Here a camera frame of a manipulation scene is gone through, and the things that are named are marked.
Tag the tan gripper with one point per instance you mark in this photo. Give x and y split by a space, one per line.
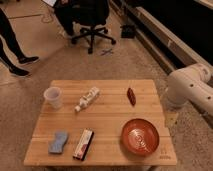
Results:
170 119

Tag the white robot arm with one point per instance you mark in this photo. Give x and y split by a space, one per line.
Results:
190 84

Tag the orange ceramic bowl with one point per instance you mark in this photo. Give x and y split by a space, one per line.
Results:
140 137

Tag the dark red pepper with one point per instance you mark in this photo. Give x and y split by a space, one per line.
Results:
131 96

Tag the wooden table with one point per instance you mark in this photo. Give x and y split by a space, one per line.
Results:
105 116

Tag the white plastic bottle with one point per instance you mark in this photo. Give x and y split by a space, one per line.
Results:
87 99

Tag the small black box on floor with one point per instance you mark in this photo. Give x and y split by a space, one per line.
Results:
127 31

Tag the blue sponge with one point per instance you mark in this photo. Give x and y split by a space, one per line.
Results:
57 145

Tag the translucent plastic cup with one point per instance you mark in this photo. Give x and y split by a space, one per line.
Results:
53 96

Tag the black office chair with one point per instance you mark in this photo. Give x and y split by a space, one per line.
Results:
92 15

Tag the seated person in dark clothes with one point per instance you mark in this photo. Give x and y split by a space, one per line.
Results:
63 11

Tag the standing person in black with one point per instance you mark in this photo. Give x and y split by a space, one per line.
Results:
8 34

